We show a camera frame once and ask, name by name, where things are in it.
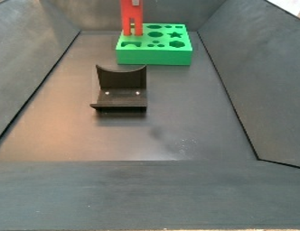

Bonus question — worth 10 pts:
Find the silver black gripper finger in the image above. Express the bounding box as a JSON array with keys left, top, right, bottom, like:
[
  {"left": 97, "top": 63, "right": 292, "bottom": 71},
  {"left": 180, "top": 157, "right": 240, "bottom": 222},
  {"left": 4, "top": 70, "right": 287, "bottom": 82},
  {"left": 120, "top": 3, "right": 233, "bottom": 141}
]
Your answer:
[{"left": 132, "top": 0, "right": 140, "bottom": 5}]

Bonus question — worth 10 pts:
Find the red double-square peg block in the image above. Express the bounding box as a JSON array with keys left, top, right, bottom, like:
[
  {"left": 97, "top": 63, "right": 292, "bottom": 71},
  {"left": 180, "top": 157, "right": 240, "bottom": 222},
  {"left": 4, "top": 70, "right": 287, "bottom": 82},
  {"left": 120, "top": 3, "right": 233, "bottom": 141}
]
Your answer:
[{"left": 120, "top": 0, "right": 144, "bottom": 36}]

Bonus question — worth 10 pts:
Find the green shape sorting board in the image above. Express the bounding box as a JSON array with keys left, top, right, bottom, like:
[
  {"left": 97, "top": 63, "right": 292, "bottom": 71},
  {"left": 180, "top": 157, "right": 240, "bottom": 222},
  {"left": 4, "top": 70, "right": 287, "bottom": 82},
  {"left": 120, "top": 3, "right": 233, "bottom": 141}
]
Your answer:
[{"left": 116, "top": 23, "right": 195, "bottom": 66}]

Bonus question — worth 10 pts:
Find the black curved holder stand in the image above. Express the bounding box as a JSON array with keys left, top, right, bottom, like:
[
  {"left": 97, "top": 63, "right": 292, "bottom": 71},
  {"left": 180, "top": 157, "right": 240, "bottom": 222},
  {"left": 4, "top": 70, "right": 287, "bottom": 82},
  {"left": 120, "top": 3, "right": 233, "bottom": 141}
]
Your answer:
[{"left": 90, "top": 66, "right": 148, "bottom": 110}]

